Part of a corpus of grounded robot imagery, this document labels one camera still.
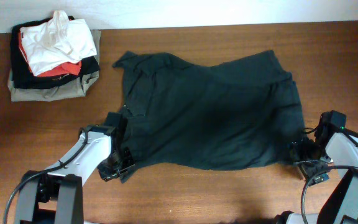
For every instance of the grey folded garment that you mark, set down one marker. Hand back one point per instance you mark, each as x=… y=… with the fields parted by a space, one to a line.
x=73 y=89

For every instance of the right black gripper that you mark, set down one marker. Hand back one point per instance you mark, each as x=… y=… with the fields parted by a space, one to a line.
x=308 y=165

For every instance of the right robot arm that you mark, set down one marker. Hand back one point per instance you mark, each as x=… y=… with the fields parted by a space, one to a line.
x=334 y=147

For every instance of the black folded garment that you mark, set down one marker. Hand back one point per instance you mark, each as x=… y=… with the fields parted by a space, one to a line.
x=24 y=79

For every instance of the dark green t-shirt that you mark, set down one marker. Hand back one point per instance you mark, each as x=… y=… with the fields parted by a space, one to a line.
x=232 y=116

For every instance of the white folded garment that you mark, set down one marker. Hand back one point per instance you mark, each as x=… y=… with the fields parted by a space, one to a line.
x=59 y=40

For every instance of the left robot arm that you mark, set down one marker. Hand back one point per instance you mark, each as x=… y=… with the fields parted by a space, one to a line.
x=55 y=194

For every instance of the red folded garment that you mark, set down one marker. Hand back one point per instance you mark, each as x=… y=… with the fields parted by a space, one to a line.
x=62 y=69

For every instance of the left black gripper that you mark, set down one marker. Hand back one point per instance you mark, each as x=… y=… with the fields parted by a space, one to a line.
x=117 y=165

